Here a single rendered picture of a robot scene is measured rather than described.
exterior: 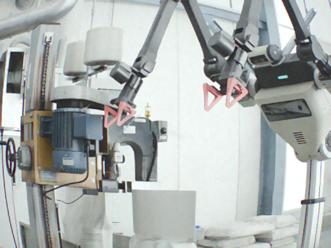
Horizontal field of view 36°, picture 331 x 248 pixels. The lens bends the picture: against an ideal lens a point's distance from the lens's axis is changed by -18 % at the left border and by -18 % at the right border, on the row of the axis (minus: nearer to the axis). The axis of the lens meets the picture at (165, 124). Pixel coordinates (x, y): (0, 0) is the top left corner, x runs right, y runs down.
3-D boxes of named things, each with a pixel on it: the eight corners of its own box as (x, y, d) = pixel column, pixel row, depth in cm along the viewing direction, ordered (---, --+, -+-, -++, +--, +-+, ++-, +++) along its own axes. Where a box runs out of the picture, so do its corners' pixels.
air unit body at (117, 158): (125, 181, 246) (125, 143, 247) (115, 180, 243) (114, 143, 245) (120, 180, 250) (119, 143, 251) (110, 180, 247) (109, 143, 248)
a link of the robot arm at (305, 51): (325, 52, 194) (317, 53, 199) (311, 35, 190) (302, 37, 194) (321, 70, 191) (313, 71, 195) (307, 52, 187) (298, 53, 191)
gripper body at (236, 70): (229, 75, 161) (238, 55, 164) (207, 80, 170) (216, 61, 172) (245, 90, 164) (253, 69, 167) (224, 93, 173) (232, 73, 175)
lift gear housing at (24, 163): (32, 170, 231) (30, 145, 232) (21, 170, 228) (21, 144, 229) (25, 170, 240) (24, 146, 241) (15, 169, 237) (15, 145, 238)
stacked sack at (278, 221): (298, 225, 561) (300, 212, 563) (273, 230, 538) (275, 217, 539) (262, 225, 617) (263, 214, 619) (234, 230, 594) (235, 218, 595)
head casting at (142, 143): (158, 181, 261) (158, 112, 264) (108, 179, 248) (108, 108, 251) (125, 181, 286) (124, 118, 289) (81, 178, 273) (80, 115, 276)
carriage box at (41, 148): (99, 188, 244) (98, 113, 247) (33, 183, 226) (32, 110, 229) (77, 186, 265) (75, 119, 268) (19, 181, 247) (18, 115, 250)
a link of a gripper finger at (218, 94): (207, 101, 163) (220, 74, 166) (192, 104, 169) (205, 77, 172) (225, 115, 166) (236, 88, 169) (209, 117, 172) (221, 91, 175)
